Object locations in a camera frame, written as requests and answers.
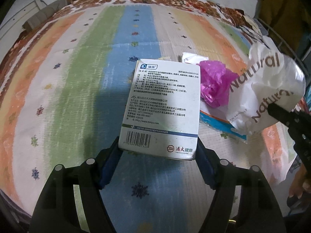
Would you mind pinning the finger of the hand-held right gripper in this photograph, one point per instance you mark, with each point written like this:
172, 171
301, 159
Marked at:
279, 114

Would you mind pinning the white and blue medicine box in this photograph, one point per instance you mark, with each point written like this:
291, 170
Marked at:
158, 106

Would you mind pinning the white headboard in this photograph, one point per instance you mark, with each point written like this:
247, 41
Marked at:
21, 19

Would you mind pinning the yellow brown hanging cloth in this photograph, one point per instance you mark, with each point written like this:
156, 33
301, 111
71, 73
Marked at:
284, 2

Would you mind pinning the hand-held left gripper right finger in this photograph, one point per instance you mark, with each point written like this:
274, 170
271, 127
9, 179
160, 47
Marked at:
205, 160

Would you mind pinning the grey folded cloth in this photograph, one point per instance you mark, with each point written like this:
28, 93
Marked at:
43, 15

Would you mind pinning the white printed plastic bag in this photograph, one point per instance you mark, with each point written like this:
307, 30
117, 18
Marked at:
267, 82

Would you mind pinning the person's right hand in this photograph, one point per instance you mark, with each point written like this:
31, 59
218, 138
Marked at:
297, 182

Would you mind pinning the striped colourful mat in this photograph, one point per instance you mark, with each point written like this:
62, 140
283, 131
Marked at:
73, 77

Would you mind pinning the patterned clothes pile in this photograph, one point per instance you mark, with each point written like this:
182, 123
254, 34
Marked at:
252, 25

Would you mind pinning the pink plastic bag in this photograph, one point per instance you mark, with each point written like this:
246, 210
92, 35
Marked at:
213, 85

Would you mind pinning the white paper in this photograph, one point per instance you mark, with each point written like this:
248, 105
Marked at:
192, 57

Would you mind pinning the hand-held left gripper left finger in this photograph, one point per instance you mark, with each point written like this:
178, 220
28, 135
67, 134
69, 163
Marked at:
109, 167

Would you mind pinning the blue and white packet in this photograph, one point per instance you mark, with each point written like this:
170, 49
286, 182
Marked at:
216, 123

